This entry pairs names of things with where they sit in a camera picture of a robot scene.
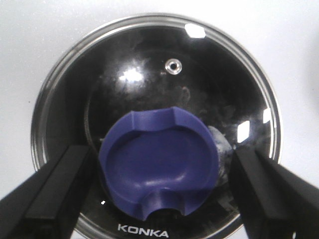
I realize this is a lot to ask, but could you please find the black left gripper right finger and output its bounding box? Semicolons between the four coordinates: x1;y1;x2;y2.
229;147;319;239

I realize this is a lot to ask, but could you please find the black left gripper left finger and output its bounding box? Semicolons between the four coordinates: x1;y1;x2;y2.
0;145;93;239

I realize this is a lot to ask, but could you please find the glass pot lid blue knob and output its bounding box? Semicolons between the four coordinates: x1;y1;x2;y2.
31;14;281;239

